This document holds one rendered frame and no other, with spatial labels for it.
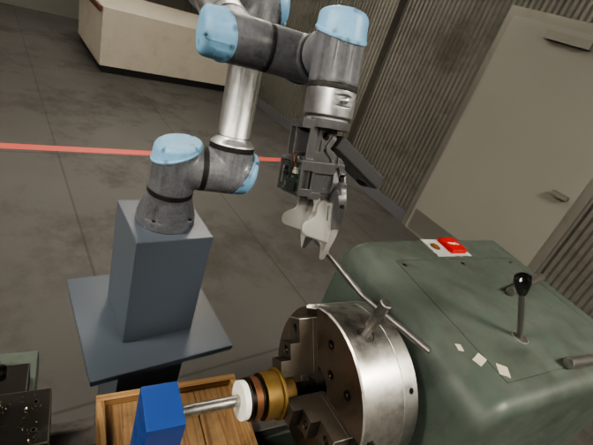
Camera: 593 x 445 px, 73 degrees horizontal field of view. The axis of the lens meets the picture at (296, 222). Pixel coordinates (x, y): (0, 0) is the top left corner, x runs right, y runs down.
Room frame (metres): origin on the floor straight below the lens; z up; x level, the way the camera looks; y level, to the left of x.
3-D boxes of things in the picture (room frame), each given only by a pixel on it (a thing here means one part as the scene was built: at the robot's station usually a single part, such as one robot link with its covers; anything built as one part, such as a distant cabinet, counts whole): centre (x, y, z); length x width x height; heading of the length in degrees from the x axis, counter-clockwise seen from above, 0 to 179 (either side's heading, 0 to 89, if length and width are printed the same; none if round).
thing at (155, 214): (0.91, 0.34, 1.15); 0.15 x 0.15 x 0.10
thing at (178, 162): (0.91, 0.33, 1.27); 0.13 x 0.12 x 0.14; 120
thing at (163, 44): (6.73, 3.08, 0.42); 2.21 x 1.79 x 0.83; 133
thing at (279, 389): (0.51, -0.06, 1.08); 0.09 x 0.09 x 0.09; 34
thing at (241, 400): (0.45, 0.03, 1.08); 0.13 x 0.07 x 0.07; 124
